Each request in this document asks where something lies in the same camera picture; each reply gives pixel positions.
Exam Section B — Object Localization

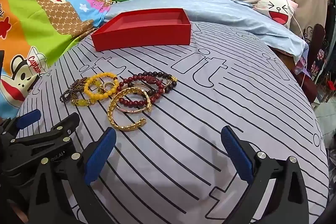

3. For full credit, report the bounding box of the gold woven bangle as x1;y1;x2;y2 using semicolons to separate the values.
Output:
107;86;152;132

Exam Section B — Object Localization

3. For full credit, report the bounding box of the dark red bead bracelet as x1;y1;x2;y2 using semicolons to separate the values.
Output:
116;74;165;108

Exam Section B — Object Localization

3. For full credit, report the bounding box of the dark wooden chair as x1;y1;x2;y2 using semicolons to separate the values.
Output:
306;24;325;75

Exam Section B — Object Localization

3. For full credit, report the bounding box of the colourful cartoon monkey blanket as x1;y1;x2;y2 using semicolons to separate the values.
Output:
1;0;112;119

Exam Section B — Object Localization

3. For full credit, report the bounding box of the black bead bracelet gold charm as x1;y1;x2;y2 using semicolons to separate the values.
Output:
135;71;178;96

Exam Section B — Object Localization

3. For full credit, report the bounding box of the yellow crystal bead bracelet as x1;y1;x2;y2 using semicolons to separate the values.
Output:
71;97;102;107

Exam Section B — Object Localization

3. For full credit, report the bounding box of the gold hoop earring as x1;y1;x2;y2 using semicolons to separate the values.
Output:
102;82;114;90

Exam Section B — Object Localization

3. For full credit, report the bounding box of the dark brown small-bead bracelet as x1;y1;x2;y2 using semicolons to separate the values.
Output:
59;77;89;103

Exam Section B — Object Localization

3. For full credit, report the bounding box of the white cable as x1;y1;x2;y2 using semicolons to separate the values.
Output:
274;0;309;88

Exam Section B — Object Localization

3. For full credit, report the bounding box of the pink laughing face cushion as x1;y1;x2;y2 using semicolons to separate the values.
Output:
253;0;298;29

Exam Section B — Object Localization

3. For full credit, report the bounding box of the light blue blanket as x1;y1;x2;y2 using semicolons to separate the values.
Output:
104;0;309;63

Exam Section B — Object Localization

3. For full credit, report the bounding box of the thin rose gold bangle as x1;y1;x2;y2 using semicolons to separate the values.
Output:
114;87;152;114

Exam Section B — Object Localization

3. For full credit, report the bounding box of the red shallow tray box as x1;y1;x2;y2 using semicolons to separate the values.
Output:
92;8;191;52

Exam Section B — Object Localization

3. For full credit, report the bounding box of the striped lilac bed cover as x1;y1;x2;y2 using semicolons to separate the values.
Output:
19;22;329;223

